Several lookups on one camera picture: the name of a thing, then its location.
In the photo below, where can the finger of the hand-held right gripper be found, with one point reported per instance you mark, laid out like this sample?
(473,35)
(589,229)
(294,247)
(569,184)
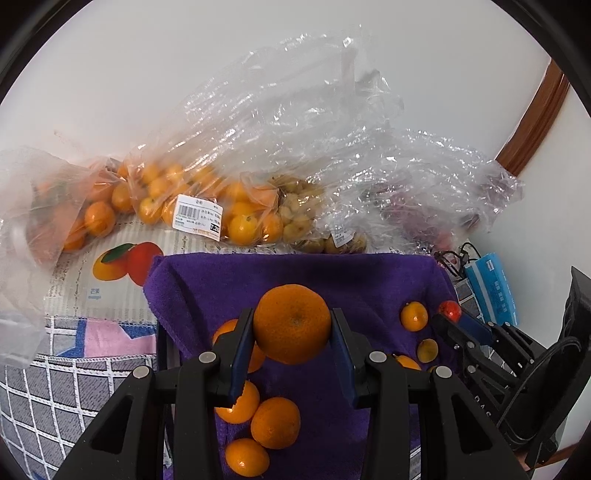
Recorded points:
(461,344)
(478,330)

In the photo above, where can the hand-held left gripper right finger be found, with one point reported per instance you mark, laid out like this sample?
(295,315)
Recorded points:
(344,360)

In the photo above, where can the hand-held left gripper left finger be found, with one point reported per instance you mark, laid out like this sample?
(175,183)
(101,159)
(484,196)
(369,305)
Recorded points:
(240,355)

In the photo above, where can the red cherry tomato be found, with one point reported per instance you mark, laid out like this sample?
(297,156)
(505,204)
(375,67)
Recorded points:
(450,310)

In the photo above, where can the small orange kumquat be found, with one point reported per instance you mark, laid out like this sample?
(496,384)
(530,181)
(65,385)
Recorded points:
(414,316)
(406,362)

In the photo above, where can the large orange mandarin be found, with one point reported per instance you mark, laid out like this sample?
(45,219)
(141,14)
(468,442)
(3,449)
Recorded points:
(292,330)

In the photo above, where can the clear bag of red fruits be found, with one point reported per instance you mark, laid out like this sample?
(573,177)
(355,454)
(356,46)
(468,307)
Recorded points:
(438,194)

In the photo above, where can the clear bag of yellow fruits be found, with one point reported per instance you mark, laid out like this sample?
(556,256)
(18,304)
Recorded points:
(300,161)

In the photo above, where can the blue tissue pack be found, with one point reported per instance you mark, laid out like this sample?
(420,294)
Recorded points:
(491,286)

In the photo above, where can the purple towel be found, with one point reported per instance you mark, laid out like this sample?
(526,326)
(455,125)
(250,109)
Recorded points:
(323,277)

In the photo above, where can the orange-print cardboard box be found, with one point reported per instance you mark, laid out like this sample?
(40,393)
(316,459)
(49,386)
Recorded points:
(115,277)

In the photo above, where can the labelled clear bag of oranges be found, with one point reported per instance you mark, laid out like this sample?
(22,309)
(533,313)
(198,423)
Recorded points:
(203,198)

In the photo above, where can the grey checked star-print cloth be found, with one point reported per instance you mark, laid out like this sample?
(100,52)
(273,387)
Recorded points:
(69,392)

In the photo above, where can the clear bag of mandarins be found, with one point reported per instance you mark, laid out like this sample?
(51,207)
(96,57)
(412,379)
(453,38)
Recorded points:
(69,207)

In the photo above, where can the brown wooden door frame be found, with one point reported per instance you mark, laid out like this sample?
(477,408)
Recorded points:
(540,115)

